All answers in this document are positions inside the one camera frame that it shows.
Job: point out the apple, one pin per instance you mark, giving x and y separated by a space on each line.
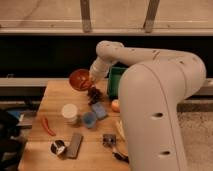
115 105

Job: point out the white cup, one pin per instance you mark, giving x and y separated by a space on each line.
70 113

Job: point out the red bowl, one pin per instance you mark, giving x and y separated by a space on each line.
79 80

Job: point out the black bag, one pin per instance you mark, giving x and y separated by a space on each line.
9 148

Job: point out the blue sponge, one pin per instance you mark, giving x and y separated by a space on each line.
99 110

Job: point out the bunch of dark grapes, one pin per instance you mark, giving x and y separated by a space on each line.
95 95

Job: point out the red chili pepper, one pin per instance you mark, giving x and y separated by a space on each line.
45 125

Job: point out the blue cup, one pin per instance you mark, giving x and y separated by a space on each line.
89 120

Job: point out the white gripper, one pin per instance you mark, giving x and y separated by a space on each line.
99 69

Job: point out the green plastic tray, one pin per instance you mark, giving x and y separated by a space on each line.
115 74

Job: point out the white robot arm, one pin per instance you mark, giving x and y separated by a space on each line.
155 81

